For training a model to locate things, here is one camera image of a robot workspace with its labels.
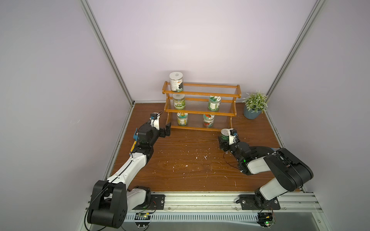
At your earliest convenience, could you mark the sunflower seed jar yellow label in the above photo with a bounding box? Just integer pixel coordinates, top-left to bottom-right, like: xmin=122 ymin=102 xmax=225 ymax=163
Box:
xmin=177 ymin=113 xmax=188 ymax=126

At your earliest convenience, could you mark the green label jar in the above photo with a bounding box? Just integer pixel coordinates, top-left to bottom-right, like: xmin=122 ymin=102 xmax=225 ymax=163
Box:
xmin=172 ymin=94 xmax=186 ymax=110
xmin=208 ymin=96 xmax=221 ymax=111

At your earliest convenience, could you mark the red label tomato seed jar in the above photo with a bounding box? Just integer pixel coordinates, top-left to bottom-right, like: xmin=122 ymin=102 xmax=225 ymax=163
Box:
xmin=203 ymin=114 xmax=215 ymax=128

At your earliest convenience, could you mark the tall white tin can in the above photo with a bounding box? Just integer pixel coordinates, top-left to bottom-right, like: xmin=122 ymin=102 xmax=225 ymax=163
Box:
xmin=169 ymin=71 xmax=184 ymax=92

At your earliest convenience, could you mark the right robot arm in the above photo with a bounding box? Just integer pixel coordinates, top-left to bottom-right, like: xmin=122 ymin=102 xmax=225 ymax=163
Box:
xmin=218 ymin=136 xmax=314 ymax=208

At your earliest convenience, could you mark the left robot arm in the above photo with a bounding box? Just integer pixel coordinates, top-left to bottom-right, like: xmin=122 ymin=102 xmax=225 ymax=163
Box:
xmin=84 ymin=119 xmax=171 ymax=228

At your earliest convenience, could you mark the wooden three-tier shelf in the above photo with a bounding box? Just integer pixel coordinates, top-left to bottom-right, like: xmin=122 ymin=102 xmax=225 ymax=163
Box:
xmin=162 ymin=81 xmax=242 ymax=131

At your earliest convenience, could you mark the teal garden hand fork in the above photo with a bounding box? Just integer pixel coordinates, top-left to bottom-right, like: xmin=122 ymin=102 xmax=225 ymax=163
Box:
xmin=130 ymin=128 xmax=138 ymax=153

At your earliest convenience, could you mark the potted green plant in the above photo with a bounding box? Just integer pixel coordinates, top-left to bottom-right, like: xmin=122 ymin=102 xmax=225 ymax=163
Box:
xmin=243 ymin=92 xmax=268 ymax=120

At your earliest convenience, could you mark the right controller board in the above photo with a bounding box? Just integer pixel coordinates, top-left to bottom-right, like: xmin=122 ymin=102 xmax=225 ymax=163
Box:
xmin=257 ymin=213 xmax=275 ymax=228

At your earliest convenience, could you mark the controller board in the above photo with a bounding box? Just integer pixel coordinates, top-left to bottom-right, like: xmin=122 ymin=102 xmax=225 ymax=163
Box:
xmin=134 ymin=212 xmax=152 ymax=230
xmin=257 ymin=213 xmax=275 ymax=228

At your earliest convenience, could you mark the left controller board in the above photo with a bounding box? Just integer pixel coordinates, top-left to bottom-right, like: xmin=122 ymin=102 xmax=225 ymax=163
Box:
xmin=134 ymin=212 xmax=152 ymax=230

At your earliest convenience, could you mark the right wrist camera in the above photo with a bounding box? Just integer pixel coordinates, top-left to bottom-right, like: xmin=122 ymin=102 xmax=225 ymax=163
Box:
xmin=229 ymin=129 xmax=239 ymax=145

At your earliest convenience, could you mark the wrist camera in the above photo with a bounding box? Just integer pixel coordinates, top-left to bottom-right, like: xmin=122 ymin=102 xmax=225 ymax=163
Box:
xmin=229 ymin=129 xmax=239 ymax=145
xmin=150 ymin=113 xmax=160 ymax=131

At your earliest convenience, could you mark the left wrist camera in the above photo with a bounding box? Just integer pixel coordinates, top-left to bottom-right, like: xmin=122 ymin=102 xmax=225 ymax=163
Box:
xmin=150 ymin=113 xmax=160 ymax=131

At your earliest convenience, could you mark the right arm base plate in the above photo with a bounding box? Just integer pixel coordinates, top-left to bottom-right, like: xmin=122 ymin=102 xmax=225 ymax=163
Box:
xmin=236 ymin=194 xmax=281 ymax=210

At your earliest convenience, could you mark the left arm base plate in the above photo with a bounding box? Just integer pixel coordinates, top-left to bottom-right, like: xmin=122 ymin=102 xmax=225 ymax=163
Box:
xmin=134 ymin=194 xmax=165 ymax=210

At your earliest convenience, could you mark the aluminium rail frame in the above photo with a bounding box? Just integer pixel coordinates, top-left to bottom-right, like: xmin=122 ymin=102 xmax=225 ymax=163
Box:
xmin=77 ymin=192 xmax=333 ymax=231

